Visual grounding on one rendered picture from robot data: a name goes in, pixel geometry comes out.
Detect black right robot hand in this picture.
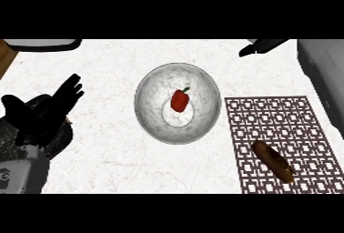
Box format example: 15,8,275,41
238,38,291,58

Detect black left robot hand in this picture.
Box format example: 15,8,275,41
0,73,86,149

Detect white marble bowl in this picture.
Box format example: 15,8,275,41
133,62,223,146

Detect brown patterned placemat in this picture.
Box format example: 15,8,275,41
223,95,344,195

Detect red bell pepper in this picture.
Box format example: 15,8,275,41
170,86,192,114

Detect brown wooden board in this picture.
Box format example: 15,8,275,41
0,39,21,81

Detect grey appliance with dark rim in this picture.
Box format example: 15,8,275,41
3,38,83,53

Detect brown sweet potato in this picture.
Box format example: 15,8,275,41
250,139,297,185

